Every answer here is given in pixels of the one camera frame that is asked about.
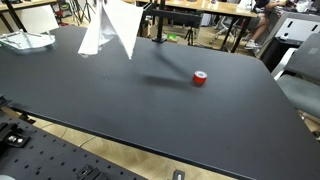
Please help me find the white cloth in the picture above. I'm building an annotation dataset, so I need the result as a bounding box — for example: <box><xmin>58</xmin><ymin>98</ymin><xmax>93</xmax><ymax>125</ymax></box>
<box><xmin>77</xmin><ymin>0</ymin><xmax>144</xmax><ymax>60</ymax></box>

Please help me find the red tape roll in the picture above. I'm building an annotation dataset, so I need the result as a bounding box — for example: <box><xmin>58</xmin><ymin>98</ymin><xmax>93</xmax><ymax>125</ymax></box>
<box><xmin>192</xmin><ymin>70</ymin><xmax>208</xmax><ymax>85</ymax></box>

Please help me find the green object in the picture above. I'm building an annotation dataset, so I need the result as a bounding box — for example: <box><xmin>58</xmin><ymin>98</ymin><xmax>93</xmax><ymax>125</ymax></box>
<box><xmin>166</xmin><ymin>33</ymin><xmax>179</xmax><ymax>43</ymax></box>

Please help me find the small black tripod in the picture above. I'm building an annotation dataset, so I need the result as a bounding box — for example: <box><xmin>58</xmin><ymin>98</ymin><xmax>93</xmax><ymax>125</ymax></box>
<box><xmin>184</xmin><ymin>26</ymin><xmax>198</xmax><ymax>46</ymax></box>

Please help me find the black clamp pole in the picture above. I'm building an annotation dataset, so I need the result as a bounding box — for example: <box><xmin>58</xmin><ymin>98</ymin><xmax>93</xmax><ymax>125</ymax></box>
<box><xmin>152</xmin><ymin>0</ymin><xmax>168</xmax><ymax>44</ymax></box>

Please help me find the black box on pole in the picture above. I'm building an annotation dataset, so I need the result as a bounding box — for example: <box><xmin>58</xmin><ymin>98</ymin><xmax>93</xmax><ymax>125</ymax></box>
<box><xmin>143</xmin><ymin>2</ymin><xmax>203</xmax><ymax>29</ymax></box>

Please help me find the white office chair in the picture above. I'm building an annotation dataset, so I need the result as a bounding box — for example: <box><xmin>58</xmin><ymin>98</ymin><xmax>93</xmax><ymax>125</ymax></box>
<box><xmin>209</xmin><ymin>13</ymin><xmax>236</xmax><ymax>46</ymax></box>

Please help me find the long wooden table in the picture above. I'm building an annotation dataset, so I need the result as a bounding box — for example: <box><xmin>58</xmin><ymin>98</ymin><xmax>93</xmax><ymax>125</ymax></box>
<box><xmin>123</xmin><ymin>0</ymin><xmax>258</xmax><ymax>54</ymax></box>

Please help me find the seated person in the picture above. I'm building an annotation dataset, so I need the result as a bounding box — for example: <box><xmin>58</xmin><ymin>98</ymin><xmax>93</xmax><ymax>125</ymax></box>
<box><xmin>244</xmin><ymin>0</ymin><xmax>292</xmax><ymax>51</ymax></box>

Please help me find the black cabinet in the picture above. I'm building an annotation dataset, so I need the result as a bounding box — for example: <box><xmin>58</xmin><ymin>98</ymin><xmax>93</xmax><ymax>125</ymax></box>
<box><xmin>261</xmin><ymin>36</ymin><xmax>303</xmax><ymax>73</ymax></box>

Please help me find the black perforated breadboard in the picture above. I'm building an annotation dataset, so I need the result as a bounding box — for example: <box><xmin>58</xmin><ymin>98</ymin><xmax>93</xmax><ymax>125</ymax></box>
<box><xmin>0</xmin><ymin>94</ymin><xmax>148</xmax><ymax>180</ymax></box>

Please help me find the grey office chair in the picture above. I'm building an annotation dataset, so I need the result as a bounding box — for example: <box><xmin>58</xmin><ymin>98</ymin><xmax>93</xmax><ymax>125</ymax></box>
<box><xmin>271</xmin><ymin>32</ymin><xmax>320</xmax><ymax>120</ymax></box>

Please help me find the white board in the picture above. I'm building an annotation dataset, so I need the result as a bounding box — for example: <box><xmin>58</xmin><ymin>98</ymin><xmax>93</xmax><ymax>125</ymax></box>
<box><xmin>14</xmin><ymin>4</ymin><xmax>60</xmax><ymax>34</ymax></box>

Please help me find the white cabinet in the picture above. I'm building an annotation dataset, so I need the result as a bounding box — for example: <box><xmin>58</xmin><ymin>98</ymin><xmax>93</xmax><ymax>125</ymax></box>
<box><xmin>273</xmin><ymin>12</ymin><xmax>320</xmax><ymax>43</ymax></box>

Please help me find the wooden table with black legs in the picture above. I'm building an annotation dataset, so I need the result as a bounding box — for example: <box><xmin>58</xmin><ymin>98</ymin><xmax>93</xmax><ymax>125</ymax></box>
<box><xmin>0</xmin><ymin>0</ymin><xmax>58</xmax><ymax>33</ymax></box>

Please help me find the black bracket on breadboard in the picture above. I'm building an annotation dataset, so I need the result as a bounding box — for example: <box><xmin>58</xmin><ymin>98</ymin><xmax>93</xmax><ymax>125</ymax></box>
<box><xmin>75</xmin><ymin>164</ymin><xmax>109</xmax><ymax>180</ymax></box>

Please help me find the black bracket with silver screws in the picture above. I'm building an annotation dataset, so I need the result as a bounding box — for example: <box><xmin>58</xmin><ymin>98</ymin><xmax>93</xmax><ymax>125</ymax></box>
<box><xmin>0</xmin><ymin>122</ymin><xmax>31</xmax><ymax>158</ymax></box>

